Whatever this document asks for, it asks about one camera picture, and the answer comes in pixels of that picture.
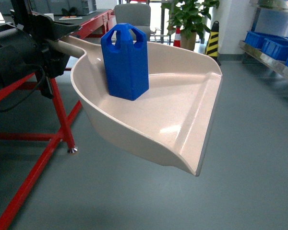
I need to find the black cable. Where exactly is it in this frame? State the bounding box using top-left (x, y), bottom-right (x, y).
top-left (0, 63), bottom-right (48, 113)

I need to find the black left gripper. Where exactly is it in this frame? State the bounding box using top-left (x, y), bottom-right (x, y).
top-left (24, 13), bottom-right (79, 98)

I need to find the metal shelf rack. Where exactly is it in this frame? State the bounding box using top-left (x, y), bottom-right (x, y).
top-left (239, 0), bottom-right (288, 80)

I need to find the beige plastic dustpan tray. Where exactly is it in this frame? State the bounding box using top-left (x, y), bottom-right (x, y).
top-left (50, 36), bottom-right (222, 176)

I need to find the blue plastic part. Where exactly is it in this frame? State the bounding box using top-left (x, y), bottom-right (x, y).
top-left (101, 23), bottom-right (149, 101)

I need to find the blue storage bin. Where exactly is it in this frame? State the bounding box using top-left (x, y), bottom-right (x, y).
top-left (244, 31), bottom-right (280, 49)

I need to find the yellow black traffic cone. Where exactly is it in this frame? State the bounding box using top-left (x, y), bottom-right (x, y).
top-left (204, 21), bottom-right (221, 66)

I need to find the potted green plant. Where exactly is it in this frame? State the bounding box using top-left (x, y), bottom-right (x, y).
top-left (161, 0), bottom-right (220, 51)

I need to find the red white traffic cone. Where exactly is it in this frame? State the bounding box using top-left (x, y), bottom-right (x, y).
top-left (173, 26), bottom-right (181, 47)

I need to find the red table frame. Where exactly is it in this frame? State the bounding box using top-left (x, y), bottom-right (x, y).
top-left (0, 9), bottom-right (116, 230)

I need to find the grey office chair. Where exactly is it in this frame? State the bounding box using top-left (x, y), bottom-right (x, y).
top-left (114, 3), bottom-right (161, 42)

